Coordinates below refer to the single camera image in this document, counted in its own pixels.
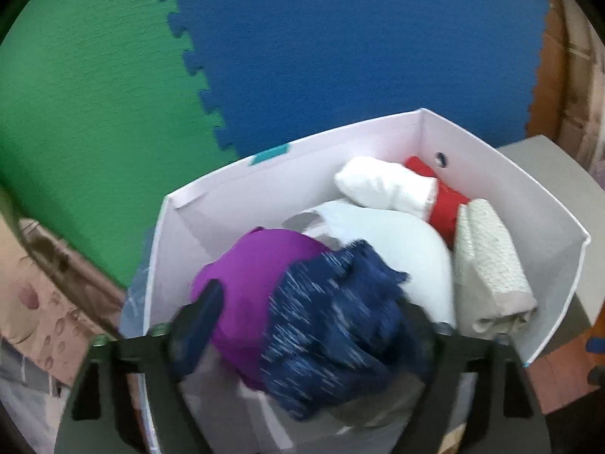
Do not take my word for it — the white underwear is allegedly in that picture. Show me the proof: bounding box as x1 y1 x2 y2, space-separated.
333 157 439 221

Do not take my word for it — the beige dotted underwear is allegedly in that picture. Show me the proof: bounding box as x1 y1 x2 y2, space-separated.
453 199 537 339

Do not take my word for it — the wooden door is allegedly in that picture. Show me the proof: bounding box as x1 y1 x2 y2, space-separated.
526 0 604 176

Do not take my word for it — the green foam mat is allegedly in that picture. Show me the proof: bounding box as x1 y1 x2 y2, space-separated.
1 0 237 286

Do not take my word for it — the red underwear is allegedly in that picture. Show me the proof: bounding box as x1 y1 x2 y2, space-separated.
404 156 470 249

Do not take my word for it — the white bra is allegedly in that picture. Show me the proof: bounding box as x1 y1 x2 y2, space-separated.
282 199 456 327

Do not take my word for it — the navy patterned underwear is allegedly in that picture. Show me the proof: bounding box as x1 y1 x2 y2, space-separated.
261 240 434 421

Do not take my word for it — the purple underwear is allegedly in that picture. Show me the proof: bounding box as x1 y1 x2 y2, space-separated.
191 227 329 390

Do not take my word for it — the grey cabinet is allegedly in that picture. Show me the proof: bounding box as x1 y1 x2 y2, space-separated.
500 136 604 363

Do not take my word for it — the white XINCCI shoe box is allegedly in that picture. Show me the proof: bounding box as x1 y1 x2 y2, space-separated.
144 110 591 363

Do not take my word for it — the pink floral curtain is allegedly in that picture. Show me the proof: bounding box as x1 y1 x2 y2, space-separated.
1 216 125 386

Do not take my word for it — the blue foam mat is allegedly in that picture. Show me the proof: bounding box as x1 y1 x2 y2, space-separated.
167 0 550 157

